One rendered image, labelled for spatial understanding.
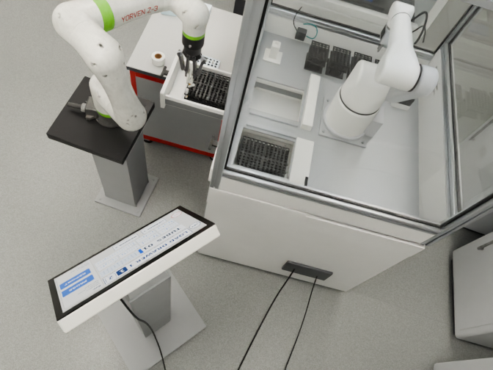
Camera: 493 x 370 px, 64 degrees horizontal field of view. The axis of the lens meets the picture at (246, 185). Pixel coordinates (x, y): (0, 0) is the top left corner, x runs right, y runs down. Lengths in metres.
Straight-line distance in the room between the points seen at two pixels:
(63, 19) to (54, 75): 1.84
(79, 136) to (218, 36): 0.99
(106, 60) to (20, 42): 2.23
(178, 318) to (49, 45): 2.25
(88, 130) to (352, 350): 1.90
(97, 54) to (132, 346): 1.56
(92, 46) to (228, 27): 1.26
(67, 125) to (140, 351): 1.22
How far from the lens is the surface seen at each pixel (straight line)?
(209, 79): 1.99
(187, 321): 2.36
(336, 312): 2.60
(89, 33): 1.39
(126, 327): 2.37
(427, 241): 1.78
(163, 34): 2.38
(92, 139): 1.91
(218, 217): 1.86
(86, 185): 2.71
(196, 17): 1.60
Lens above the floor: 2.37
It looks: 61 degrees down
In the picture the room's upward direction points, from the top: 21 degrees clockwise
